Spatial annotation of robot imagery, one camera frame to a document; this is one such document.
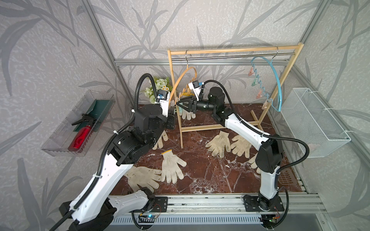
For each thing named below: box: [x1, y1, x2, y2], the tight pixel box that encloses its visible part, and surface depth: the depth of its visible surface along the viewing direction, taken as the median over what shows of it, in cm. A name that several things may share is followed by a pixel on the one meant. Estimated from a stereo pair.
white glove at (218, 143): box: [205, 130, 231, 158], surface depth 98 cm
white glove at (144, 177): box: [124, 166, 162, 193], surface depth 84 cm
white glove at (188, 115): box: [181, 109, 197, 121], surface depth 97 cm
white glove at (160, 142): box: [152, 129, 169, 151], surface depth 101 cm
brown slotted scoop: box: [277, 168, 294, 186], surface depth 84 cm
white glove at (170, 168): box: [161, 149, 187, 185], surface depth 88 cm
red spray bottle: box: [67, 116, 96, 152], surface depth 62 cm
